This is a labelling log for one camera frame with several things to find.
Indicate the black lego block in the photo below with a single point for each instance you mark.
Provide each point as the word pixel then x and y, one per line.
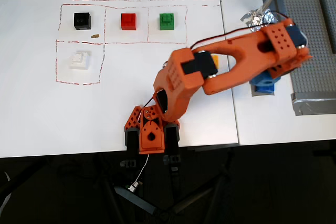
pixel 82 22

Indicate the white lego block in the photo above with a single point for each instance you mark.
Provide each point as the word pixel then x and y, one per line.
pixel 79 61

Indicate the silver duct tape strip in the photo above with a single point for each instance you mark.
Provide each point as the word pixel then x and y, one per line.
pixel 312 104

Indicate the yellow lego block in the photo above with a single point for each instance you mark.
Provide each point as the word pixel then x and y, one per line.
pixel 216 61

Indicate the brown stain crumb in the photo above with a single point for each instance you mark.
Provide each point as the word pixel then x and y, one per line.
pixel 95 36

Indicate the grey tape strip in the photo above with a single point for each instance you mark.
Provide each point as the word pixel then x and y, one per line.
pixel 278 3

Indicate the black camera tripod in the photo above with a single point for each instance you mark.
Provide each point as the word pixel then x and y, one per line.
pixel 194 200

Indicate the red lego block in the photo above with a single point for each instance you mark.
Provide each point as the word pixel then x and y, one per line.
pixel 128 22

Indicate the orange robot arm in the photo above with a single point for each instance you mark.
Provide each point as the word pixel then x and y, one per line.
pixel 236 58

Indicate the crumpled aluminium foil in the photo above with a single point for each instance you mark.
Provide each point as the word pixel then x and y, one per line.
pixel 253 20

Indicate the grey tape marker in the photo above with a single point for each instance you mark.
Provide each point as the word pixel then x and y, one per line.
pixel 254 93

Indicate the green lego block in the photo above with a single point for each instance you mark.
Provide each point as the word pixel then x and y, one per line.
pixel 167 22

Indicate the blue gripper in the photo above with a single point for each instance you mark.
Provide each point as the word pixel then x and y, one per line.
pixel 279 71

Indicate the grey studded baseplate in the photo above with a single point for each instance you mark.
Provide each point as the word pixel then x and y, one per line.
pixel 312 82

